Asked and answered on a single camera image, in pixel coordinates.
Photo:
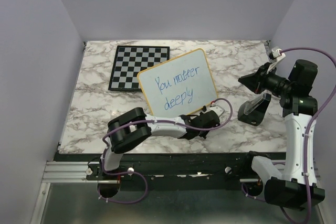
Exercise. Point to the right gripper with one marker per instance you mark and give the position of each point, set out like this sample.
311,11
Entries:
256,81

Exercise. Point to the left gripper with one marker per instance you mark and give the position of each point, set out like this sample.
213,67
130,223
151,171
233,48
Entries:
203,134

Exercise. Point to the yellow framed whiteboard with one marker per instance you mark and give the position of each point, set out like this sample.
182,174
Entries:
182,85

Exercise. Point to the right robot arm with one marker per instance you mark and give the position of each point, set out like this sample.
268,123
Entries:
296,185

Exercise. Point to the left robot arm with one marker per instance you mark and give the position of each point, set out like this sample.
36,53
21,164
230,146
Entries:
129,130

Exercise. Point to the black eraser holder stand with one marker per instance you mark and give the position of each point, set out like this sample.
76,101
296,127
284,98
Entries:
252,112

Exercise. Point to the black white chessboard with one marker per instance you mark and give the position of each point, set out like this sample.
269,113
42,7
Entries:
130,60

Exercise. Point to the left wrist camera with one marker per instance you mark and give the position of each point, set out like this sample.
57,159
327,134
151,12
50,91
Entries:
217,109

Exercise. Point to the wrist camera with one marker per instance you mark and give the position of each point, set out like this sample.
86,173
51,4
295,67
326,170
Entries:
217,109
275,56

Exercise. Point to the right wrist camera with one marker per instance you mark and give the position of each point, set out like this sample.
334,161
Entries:
275,56

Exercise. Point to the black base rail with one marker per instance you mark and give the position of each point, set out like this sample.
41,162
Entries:
201,171

